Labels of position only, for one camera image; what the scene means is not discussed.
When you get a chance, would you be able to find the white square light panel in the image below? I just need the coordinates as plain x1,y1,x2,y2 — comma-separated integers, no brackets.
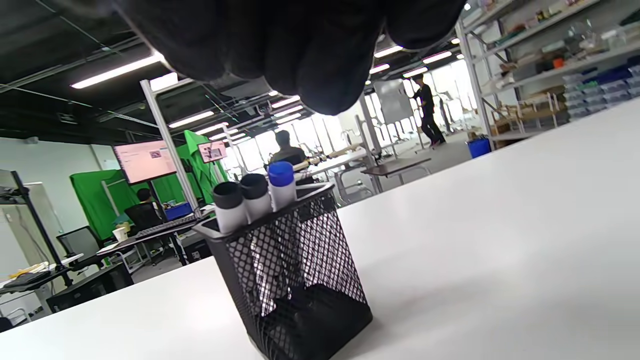
150,72,179,92

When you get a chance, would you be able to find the brown side table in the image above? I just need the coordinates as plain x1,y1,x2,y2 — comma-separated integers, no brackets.
361,157,432,193

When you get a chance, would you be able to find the black equipment cabinet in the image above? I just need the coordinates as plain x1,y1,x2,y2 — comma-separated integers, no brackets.
46,263,135,313

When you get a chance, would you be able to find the long white workbench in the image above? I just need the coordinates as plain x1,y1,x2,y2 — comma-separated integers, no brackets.
292,142,373,188

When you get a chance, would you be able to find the black desk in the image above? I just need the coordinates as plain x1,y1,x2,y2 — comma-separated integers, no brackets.
97,215,216,266

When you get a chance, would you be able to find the green screen cloth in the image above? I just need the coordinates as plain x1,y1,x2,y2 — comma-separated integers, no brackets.
70,130,231,241

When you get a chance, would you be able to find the person's right hand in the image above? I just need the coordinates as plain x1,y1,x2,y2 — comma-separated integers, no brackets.
112,0,468,116

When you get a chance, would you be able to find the small computer monitor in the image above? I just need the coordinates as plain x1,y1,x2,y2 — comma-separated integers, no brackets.
197,141,228,164

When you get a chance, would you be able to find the stack of clear storage boxes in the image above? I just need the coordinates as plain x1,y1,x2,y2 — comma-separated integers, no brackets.
562,65,640,120

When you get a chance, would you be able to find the white whiteboard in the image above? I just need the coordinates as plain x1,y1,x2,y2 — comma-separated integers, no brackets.
374,79,415,123

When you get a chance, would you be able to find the black keyboard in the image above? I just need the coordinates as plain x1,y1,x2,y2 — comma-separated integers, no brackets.
135,214,201,238

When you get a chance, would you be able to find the grey mesh office chair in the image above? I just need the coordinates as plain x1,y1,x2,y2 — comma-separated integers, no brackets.
56,225,106,271

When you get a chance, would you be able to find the blue round bin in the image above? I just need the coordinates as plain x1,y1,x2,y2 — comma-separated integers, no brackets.
466,137,492,159

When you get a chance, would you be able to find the black capped white marker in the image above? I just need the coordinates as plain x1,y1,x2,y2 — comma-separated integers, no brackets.
212,181,249,236
240,173,273,224

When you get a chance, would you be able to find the aluminium frame post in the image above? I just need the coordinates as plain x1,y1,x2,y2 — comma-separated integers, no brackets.
357,95,383,193
140,79,203,218

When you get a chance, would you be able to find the grey metal shelving rack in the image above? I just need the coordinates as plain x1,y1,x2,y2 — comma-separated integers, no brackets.
455,0,640,151

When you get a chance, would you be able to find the blue capped white marker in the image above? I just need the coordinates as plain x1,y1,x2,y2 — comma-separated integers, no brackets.
267,161,297,212

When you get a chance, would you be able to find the black mesh pen holder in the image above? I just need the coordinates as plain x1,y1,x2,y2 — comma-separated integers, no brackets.
192,181,374,360

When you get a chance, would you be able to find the black office chair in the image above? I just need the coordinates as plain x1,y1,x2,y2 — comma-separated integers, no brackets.
124,202,166,237

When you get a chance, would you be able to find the black stand pole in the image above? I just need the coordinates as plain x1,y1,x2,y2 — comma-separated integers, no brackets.
0,171,73,288

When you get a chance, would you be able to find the large computer monitor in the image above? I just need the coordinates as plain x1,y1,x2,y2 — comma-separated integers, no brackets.
113,140,178,185

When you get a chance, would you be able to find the blue plastic crate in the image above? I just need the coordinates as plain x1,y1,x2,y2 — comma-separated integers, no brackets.
164,201,193,221

